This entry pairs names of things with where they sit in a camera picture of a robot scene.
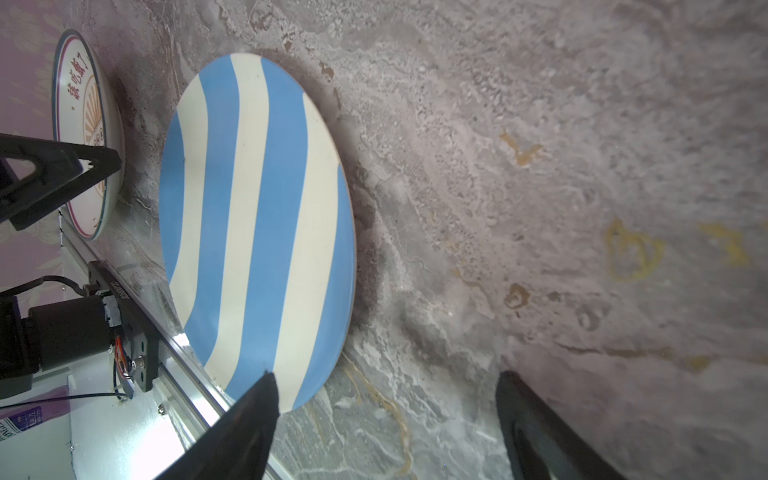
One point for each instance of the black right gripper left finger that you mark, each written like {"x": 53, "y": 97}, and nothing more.
{"x": 238, "y": 444}

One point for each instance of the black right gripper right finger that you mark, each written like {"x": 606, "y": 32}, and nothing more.
{"x": 539, "y": 443}

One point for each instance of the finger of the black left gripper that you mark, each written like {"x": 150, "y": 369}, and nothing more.
{"x": 38, "y": 176}

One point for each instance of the orange sunburst plate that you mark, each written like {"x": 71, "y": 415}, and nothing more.
{"x": 84, "y": 111}

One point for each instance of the blue striped plate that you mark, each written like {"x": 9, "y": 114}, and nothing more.
{"x": 257, "y": 230}

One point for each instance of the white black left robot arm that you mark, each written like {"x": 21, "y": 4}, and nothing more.
{"x": 49, "y": 336}

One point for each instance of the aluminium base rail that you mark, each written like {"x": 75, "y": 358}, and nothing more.
{"x": 140, "y": 437}

